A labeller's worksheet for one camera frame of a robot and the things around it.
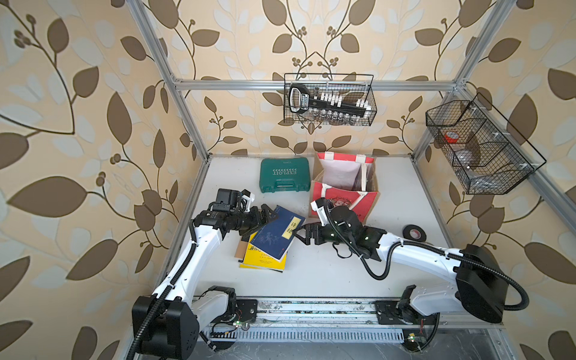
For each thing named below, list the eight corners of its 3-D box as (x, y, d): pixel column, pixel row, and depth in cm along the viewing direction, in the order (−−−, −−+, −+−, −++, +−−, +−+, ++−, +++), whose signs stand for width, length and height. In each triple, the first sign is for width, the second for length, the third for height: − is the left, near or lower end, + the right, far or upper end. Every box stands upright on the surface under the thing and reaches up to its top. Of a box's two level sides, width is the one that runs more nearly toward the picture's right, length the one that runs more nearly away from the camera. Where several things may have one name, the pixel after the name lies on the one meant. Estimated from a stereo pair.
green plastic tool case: (258, 192, 108) (257, 185, 104) (262, 164, 120) (261, 157, 116) (310, 192, 108) (310, 185, 104) (308, 164, 120) (309, 157, 116)
